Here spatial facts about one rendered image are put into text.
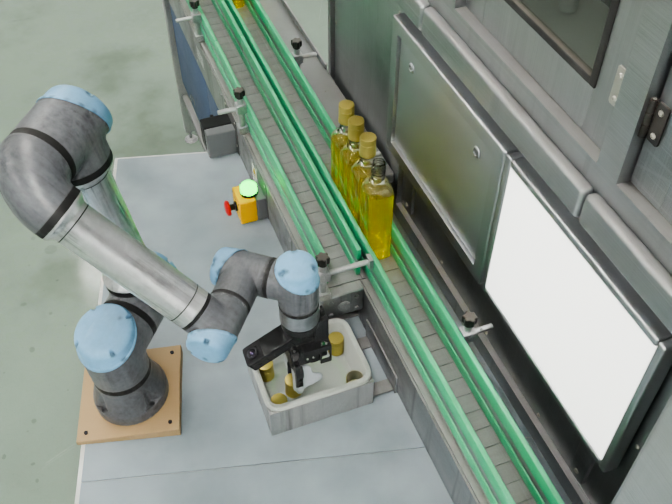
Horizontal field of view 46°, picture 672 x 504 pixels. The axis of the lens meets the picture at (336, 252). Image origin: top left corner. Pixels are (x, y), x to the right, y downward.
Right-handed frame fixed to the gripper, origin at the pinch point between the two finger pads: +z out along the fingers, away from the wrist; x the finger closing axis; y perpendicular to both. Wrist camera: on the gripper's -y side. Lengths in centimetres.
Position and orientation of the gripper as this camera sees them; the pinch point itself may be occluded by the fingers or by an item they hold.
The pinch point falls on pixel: (293, 381)
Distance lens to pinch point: 165.9
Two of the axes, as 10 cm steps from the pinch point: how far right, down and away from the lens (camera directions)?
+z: 0.0, 6.8, 7.3
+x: -3.4, -6.9, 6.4
